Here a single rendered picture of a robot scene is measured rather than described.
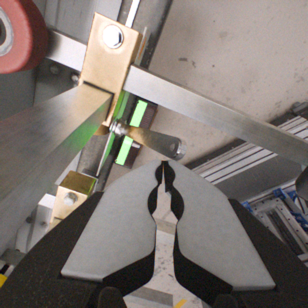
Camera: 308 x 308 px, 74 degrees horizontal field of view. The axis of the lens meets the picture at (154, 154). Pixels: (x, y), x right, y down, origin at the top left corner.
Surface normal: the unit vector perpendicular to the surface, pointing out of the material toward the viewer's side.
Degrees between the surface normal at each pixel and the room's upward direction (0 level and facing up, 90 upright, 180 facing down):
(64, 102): 90
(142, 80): 0
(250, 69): 0
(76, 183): 90
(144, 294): 90
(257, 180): 0
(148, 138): 76
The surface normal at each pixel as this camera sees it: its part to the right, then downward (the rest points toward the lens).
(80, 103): 0.38, -0.81
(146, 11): -0.04, 0.47
